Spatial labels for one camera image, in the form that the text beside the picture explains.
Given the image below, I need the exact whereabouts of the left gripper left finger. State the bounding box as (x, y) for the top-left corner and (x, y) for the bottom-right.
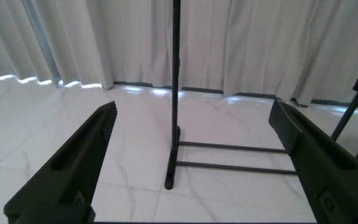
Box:
(3, 101), (118, 224)

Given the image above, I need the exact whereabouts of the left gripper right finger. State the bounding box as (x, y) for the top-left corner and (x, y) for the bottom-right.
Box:
(268, 99), (358, 224)

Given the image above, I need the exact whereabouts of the black clothes rack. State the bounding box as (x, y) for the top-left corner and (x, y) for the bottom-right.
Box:
(164, 0), (358, 190)

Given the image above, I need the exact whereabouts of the white curtain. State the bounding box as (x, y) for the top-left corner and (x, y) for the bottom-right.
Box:
(0, 0), (358, 109)

